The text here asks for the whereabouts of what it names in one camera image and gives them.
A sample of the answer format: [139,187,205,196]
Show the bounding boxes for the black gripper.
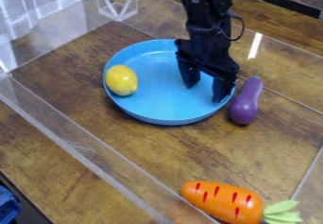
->
[175,23,240,103]

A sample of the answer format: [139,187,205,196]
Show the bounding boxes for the blue round tray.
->
[104,39,235,126]

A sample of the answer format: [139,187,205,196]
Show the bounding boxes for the yellow toy lemon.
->
[104,65,139,96]

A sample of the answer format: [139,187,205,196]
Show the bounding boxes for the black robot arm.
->
[175,0,241,103]

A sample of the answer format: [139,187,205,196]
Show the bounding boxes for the purple toy eggplant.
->
[228,77,263,125]

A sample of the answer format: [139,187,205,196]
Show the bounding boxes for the orange toy carrot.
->
[181,181,303,224]

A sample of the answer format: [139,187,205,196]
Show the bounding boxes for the blue object at corner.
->
[0,185,20,224]

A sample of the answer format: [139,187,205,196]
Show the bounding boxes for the black cable loop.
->
[219,10,245,43]

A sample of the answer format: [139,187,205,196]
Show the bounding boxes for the clear acrylic enclosure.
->
[0,0,323,224]

